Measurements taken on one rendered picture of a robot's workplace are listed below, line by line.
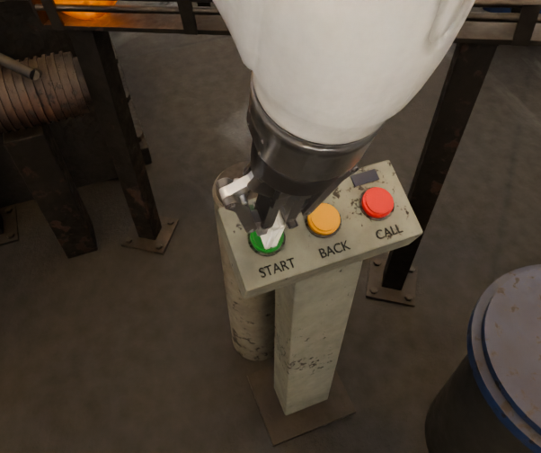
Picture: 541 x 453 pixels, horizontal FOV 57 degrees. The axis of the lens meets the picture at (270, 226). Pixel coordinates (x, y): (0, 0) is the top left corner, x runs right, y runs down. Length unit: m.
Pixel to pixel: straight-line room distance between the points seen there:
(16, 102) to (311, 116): 0.86
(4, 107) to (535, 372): 0.99
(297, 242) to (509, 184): 1.12
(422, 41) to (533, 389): 0.61
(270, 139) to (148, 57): 1.74
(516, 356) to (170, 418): 0.70
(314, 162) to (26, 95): 0.81
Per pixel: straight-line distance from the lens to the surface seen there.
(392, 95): 0.25
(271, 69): 0.26
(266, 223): 0.50
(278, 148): 0.32
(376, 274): 1.30
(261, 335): 1.06
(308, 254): 0.60
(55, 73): 1.06
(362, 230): 0.63
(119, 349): 1.24
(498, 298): 0.82
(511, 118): 1.89
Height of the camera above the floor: 1.08
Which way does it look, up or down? 51 degrees down
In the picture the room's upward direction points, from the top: straight up
